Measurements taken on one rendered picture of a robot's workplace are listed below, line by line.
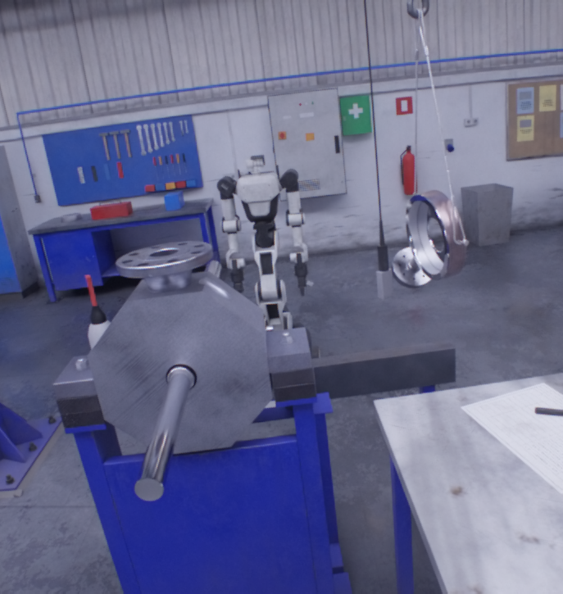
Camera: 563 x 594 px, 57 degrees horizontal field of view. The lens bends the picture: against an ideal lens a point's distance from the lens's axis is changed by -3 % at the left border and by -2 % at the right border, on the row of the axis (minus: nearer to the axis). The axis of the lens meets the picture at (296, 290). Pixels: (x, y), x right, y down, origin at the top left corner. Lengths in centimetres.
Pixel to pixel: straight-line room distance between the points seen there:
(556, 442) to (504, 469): 18
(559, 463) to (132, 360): 112
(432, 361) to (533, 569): 99
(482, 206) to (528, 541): 551
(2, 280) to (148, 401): 567
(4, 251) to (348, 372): 558
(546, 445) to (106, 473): 124
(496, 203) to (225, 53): 357
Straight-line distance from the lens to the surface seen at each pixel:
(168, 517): 183
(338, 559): 237
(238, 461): 168
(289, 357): 149
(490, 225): 664
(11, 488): 334
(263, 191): 351
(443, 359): 202
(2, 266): 708
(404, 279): 252
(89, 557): 274
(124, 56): 688
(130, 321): 147
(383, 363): 197
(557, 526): 131
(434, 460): 145
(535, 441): 155
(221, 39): 669
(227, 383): 151
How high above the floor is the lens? 174
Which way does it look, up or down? 19 degrees down
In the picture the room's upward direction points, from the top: 7 degrees counter-clockwise
